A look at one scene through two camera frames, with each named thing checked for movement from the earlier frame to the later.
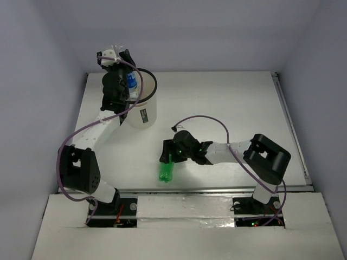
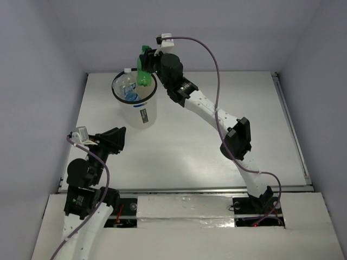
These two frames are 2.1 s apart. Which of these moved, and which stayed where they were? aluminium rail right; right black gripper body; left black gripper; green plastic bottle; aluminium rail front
Moved: left black gripper; green plastic bottle; right black gripper body
Stayed: aluminium rail right; aluminium rail front
